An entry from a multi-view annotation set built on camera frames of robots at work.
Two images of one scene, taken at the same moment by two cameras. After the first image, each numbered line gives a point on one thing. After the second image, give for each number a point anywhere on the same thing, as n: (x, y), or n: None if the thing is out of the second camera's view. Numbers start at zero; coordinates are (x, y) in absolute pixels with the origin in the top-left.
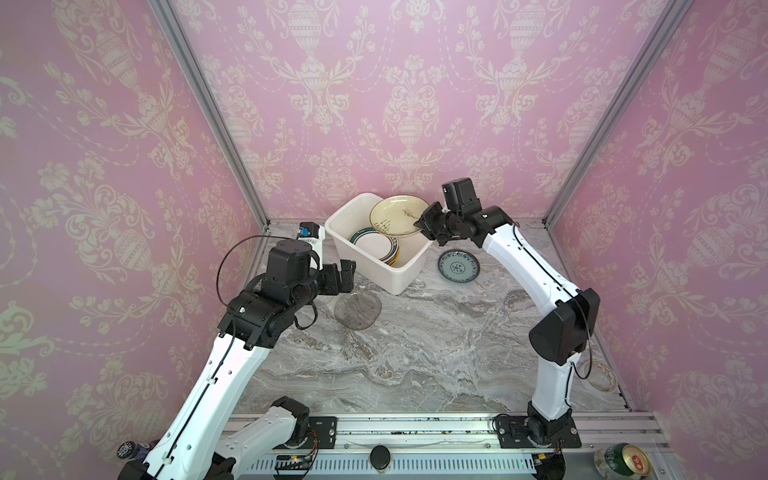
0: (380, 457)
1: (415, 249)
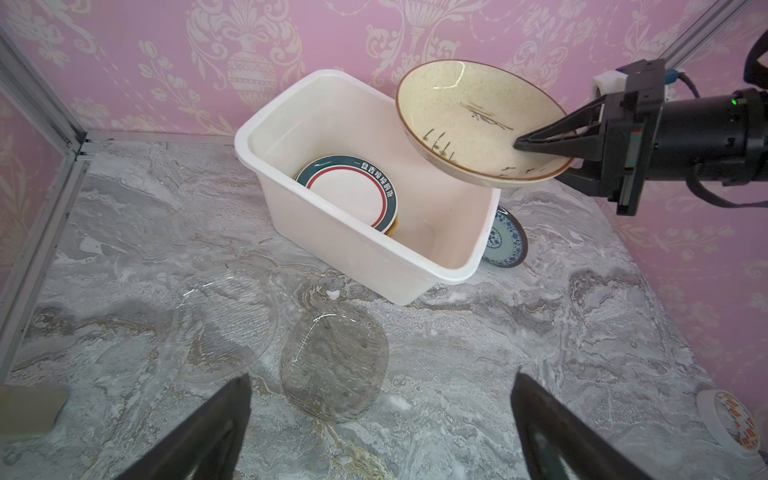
0: None
1: (443, 226)
